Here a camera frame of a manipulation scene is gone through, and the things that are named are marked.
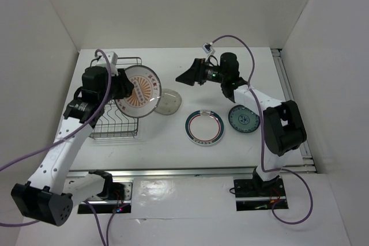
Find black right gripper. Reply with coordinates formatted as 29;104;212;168
176;58;227;86

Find orange sunburst plate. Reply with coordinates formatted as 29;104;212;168
114;65;161;118

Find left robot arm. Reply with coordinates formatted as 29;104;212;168
11;66;134;226

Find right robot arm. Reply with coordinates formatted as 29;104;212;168
175;52;307;195

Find clear glass plate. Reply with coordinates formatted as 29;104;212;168
155;89;182;116

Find blue floral plate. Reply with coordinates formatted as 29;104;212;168
228;105;260;134

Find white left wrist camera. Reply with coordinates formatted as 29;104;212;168
95;51;119;76

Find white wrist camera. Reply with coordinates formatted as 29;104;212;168
202;43;214;55
95;51;119;76

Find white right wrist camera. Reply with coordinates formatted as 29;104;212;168
202;43;214;55

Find metal wire dish rack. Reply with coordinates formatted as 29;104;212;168
85;56;142;139

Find green red ring plate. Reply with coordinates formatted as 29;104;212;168
184;110;225;146

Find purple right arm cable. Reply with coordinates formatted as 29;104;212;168
212;35;314;225

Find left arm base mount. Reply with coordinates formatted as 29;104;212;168
87;170;133;214

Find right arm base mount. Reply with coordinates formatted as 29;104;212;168
229;171;288;211

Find aluminium frame rail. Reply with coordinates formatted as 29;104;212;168
267;49;317;173

